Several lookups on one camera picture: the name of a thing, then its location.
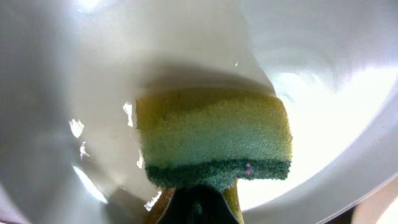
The light blue plate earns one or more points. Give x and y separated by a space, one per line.
70 152

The green yellow sponge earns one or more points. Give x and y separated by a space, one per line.
213 137

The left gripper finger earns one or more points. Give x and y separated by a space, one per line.
200 204

